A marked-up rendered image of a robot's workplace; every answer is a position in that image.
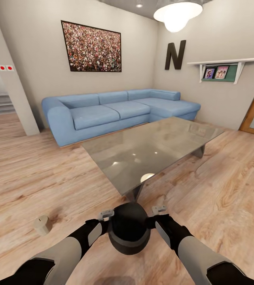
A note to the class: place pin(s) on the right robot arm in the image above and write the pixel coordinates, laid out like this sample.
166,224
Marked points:
205,266

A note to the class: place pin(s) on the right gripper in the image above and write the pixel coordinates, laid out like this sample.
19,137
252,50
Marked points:
149,222

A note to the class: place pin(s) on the coffee table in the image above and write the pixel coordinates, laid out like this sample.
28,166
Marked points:
131,157

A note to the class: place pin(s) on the pillar candle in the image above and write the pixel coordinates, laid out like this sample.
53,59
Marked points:
42,225

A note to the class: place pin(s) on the cauldron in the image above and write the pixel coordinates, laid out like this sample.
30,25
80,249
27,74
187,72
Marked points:
130,235

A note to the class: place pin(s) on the picture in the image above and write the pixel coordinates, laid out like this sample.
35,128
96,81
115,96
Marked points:
91,49
221,71
209,72

